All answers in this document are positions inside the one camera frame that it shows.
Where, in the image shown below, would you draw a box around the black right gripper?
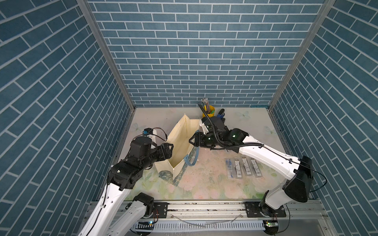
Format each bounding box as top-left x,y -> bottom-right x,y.
188,132 -> 221,148

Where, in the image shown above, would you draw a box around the clear compass case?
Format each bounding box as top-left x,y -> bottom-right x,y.
242,156 -> 254,177
233,158 -> 242,179
251,158 -> 262,178
225,158 -> 234,179

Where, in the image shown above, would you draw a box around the cream canvas tote bag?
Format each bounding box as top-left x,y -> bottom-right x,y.
155,115 -> 200,186

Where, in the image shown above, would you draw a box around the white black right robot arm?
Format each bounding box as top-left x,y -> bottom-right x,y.
189,106 -> 315,217

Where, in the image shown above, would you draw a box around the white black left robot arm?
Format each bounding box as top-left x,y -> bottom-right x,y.
79,128 -> 174,236

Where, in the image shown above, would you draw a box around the blue stapler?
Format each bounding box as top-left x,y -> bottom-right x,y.
217,109 -> 225,119

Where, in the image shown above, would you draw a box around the yellow pencil cup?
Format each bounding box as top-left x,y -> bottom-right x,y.
208,105 -> 215,118

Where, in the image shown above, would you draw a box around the pencils in cup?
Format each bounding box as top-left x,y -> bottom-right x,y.
201,98 -> 210,113

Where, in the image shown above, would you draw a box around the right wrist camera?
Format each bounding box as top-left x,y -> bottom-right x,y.
199,120 -> 209,134

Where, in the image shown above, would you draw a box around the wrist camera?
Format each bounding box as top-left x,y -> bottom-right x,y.
142,128 -> 157,142
199,120 -> 209,134

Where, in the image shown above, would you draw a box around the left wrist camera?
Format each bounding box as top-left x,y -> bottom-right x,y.
142,128 -> 157,142

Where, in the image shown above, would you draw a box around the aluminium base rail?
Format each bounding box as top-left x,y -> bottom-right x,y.
77,200 -> 337,236

